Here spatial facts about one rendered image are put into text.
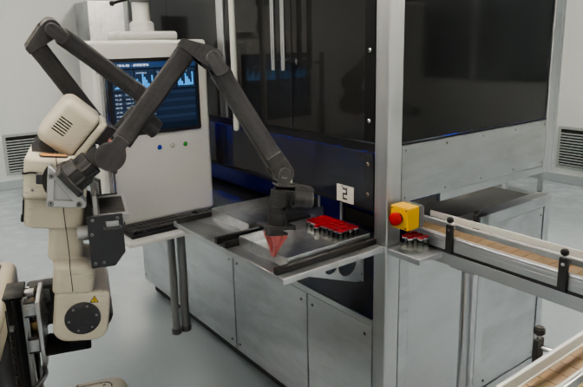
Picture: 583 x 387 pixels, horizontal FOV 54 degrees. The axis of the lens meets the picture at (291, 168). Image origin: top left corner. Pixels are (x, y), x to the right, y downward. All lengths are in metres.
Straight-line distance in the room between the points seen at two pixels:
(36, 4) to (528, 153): 5.65
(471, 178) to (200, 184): 1.16
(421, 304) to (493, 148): 0.63
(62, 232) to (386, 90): 1.06
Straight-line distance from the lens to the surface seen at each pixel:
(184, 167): 2.52
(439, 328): 2.22
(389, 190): 1.81
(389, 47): 1.75
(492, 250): 1.75
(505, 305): 2.56
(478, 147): 2.15
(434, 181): 1.98
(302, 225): 2.03
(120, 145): 1.58
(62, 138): 1.74
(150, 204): 2.48
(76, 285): 1.85
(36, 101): 6.97
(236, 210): 2.26
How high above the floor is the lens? 1.53
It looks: 12 degrees down
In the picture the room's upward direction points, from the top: 1 degrees counter-clockwise
